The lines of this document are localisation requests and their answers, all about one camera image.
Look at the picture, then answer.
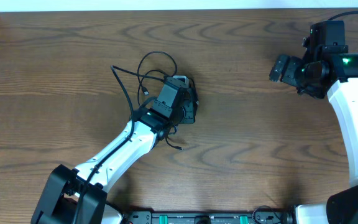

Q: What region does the black usb cable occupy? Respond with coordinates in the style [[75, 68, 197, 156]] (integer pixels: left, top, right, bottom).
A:
[[136, 50, 200, 151]]

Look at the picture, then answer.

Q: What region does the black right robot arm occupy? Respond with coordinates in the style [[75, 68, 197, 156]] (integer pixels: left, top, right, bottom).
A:
[[269, 19, 358, 223]]

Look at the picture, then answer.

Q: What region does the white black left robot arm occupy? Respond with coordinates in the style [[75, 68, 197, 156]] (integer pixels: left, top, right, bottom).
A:
[[31, 75, 199, 223]]

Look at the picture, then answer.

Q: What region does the black left camera cable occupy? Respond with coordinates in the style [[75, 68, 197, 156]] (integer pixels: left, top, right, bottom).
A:
[[71, 64, 167, 224]]

